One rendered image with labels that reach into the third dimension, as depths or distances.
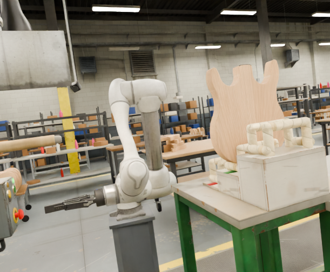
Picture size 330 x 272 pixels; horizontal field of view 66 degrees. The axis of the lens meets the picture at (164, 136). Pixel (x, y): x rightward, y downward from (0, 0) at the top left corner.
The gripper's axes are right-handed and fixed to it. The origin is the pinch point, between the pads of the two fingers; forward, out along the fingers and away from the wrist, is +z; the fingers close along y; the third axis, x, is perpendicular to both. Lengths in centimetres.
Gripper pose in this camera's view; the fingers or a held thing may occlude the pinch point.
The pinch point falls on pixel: (54, 207)
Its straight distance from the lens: 117.2
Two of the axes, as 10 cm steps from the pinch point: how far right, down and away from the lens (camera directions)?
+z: -9.3, 1.5, -3.3
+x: -1.3, -9.9, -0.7
